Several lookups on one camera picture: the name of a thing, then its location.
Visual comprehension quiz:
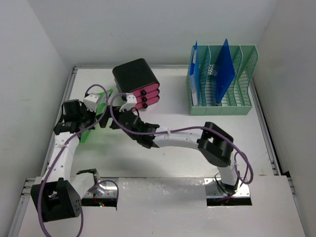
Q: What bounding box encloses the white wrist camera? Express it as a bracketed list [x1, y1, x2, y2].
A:
[83, 94, 100, 112]
[119, 93, 137, 112]

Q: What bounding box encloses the pink drawer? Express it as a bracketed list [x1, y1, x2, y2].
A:
[128, 83, 159, 97]
[132, 96, 160, 111]
[136, 89, 160, 106]

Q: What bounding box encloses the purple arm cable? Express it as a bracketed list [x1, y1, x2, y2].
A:
[37, 84, 119, 237]
[109, 92, 254, 200]

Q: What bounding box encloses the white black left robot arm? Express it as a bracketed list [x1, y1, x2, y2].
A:
[31, 99, 105, 222]

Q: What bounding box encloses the pink middle drawer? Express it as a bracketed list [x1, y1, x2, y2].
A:
[136, 89, 160, 106]

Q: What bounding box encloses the pink top drawer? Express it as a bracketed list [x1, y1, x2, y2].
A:
[128, 83, 159, 97]

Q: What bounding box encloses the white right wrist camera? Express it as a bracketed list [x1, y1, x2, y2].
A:
[119, 93, 137, 112]

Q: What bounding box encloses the dark blue clipboard folder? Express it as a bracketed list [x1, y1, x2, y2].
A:
[215, 39, 236, 105]

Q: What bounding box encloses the pink bottom drawer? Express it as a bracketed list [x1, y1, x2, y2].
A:
[132, 96, 160, 111]

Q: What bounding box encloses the mint green file rack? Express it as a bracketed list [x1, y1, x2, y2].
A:
[186, 42, 259, 116]

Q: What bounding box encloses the black drawer cabinet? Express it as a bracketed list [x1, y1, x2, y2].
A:
[112, 58, 160, 93]

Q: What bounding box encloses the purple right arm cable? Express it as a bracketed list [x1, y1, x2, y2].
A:
[109, 92, 254, 200]

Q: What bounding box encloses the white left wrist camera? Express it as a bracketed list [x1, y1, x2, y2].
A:
[83, 94, 100, 112]

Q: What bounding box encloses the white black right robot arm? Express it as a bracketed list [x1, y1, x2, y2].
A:
[99, 106, 238, 195]

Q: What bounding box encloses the light blue book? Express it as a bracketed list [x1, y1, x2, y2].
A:
[189, 42, 200, 106]

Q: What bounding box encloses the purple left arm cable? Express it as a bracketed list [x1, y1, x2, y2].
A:
[37, 84, 119, 237]

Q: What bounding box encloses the green clip file folder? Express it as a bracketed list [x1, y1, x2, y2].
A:
[80, 91, 106, 143]

